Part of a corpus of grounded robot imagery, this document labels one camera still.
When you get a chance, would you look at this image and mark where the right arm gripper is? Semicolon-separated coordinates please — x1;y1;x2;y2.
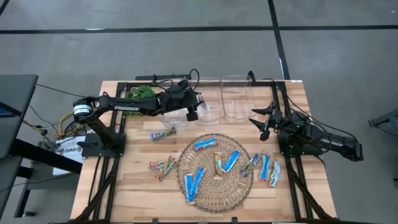
248;100;284;132

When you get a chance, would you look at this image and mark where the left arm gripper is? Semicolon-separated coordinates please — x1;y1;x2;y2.
167;83;206;114

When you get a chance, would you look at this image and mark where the dark blue brown granola bar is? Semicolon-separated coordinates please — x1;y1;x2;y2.
149;126;177;142

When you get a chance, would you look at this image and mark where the clear plastic bin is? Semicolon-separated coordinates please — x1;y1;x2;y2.
220;73;259;121
157;77;193;128
190;76;225;123

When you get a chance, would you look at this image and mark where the green potted plant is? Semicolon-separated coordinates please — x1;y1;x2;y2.
123;84;156;118

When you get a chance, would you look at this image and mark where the round woven placemat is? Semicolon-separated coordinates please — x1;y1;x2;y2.
176;133;254;214

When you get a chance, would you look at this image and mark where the grey metal stand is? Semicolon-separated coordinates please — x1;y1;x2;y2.
368;108;398;129

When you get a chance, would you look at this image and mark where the white paper box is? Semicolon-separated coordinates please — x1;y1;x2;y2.
52;135;87;177

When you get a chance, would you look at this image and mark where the dark desk crossbar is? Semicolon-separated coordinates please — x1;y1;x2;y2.
9;138;84;175

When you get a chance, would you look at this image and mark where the grey desk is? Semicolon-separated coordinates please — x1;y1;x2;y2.
0;73;40;217

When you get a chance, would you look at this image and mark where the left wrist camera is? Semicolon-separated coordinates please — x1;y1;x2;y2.
185;110;200;123

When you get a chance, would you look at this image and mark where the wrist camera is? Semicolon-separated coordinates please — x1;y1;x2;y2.
259;123;271;142
185;110;200;123

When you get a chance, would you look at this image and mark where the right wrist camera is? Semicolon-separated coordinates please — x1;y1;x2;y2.
259;123;271;142

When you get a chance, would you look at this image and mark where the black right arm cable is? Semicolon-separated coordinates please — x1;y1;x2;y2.
262;77;360;142

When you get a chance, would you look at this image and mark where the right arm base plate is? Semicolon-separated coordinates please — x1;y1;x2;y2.
277;130;324;157

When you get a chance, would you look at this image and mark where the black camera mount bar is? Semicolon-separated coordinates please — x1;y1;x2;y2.
134;73;193;82

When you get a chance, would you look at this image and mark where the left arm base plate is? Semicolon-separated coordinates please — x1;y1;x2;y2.
81;133;127;158

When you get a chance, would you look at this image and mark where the yellow cable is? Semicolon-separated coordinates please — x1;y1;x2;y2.
58;111;75;138

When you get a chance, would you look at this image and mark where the black floor cable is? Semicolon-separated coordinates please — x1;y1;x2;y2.
35;83;90;99

